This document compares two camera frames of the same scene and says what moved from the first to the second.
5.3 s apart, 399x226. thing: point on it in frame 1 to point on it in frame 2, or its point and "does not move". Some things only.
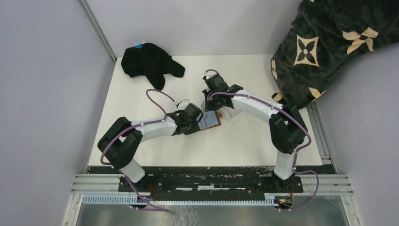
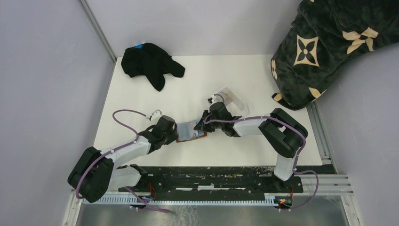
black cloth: [152, 62] does not move
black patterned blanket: [325, 37] does not move
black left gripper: [195, 128] to [172, 138]
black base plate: [214, 179] does not move
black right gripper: [209, 106] to [202, 126]
